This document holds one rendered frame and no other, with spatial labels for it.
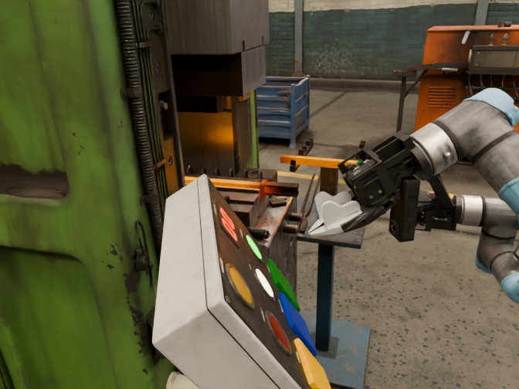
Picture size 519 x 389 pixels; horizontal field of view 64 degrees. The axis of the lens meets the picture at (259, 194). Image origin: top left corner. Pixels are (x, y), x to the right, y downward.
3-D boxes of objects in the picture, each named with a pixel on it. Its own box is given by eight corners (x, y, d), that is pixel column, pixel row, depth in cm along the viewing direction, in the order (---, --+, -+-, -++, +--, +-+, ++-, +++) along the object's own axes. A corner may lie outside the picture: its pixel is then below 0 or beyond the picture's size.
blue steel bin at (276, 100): (311, 130, 545) (312, 75, 516) (295, 148, 477) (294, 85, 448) (228, 125, 583) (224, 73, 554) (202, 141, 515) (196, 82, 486)
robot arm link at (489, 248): (484, 283, 100) (493, 245, 95) (468, 258, 110) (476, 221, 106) (519, 285, 99) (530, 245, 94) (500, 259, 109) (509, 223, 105)
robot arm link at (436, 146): (436, 153, 71) (466, 170, 63) (413, 168, 71) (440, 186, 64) (421, 118, 68) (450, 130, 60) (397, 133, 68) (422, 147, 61)
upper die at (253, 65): (266, 82, 110) (265, 45, 107) (243, 96, 93) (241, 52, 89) (127, 81, 121) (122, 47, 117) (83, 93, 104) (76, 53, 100)
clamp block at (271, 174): (278, 187, 135) (277, 169, 133) (272, 197, 128) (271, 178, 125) (243, 184, 138) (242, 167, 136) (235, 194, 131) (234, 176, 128)
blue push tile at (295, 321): (305, 321, 68) (282, 291, 64) (318, 355, 61) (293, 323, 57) (295, 326, 68) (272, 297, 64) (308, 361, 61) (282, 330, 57)
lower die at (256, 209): (269, 203, 125) (268, 177, 121) (249, 235, 107) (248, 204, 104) (144, 192, 135) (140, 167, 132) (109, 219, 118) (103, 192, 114)
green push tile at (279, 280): (290, 285, 77) (270, 257, 73) (300, 311, 70) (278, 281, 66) (282, 290, 77) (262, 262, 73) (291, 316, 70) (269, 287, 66)
